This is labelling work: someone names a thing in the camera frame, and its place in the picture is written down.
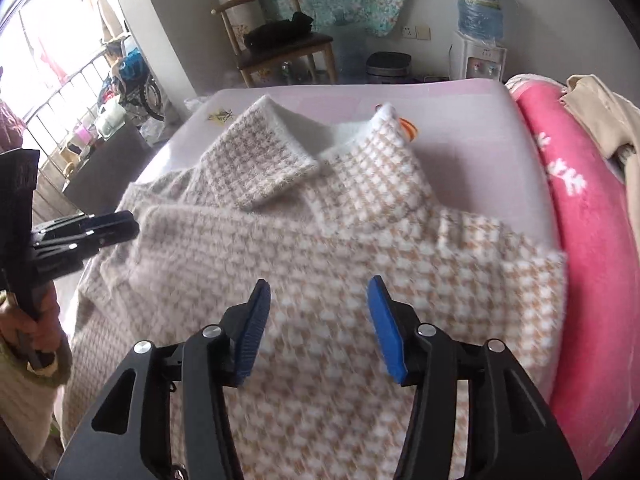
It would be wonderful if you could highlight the metal window railing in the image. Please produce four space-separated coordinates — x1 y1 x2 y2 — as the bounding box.
20 42 126 181

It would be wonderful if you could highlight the bed with lilac sheet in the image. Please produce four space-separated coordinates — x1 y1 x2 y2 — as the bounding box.
62 85 563 411

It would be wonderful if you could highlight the maroon cloth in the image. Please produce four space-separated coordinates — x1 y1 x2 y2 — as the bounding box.
0 100 26 151

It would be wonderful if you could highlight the white plastic jug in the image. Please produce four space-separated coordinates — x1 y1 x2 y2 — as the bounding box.
97 100 123 136

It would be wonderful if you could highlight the white water dispenser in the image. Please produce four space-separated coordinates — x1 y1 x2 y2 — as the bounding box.
447 30 507 82

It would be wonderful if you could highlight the wooden chair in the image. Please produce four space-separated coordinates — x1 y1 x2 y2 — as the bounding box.
211 0 337 88

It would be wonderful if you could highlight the pink floral blanket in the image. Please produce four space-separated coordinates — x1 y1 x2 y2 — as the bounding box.
505 74 640 466

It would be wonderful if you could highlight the empty clear water jug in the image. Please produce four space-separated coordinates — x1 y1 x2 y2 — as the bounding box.
336 32 371 83

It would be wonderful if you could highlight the bicycle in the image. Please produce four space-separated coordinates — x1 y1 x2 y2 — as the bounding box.
117 45 165 122

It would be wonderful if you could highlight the person's left forearm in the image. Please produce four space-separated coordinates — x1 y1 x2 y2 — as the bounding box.
0 330 73 461

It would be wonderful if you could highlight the beige garment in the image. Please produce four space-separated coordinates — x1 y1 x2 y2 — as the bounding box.
560 74 640 221

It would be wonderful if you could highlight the person's left hand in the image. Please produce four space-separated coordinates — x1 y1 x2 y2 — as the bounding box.
0 290 63 357

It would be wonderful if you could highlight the black clothing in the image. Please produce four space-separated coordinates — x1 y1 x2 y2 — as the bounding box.
243 11 315 51

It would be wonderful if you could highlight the beige houndstooth fluffy coat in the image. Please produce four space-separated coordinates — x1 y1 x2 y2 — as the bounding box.
62 95 568 480

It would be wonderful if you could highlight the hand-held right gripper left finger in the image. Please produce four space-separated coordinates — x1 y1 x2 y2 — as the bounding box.
54 280 273 480

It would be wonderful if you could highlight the white plastic bag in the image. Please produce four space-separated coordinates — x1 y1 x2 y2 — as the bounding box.
140 95 211 146

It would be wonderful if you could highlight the pink hanging garment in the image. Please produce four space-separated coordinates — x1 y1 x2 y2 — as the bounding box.
30 25 68 86

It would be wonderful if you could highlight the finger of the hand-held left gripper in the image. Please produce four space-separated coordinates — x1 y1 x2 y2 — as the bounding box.
32 211 141 252
34 234 138 281

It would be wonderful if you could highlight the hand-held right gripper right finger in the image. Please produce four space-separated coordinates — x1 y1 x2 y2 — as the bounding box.
366 275 583 480

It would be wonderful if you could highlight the blue water bottle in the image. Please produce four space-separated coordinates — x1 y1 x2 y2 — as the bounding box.
456 0 505 43

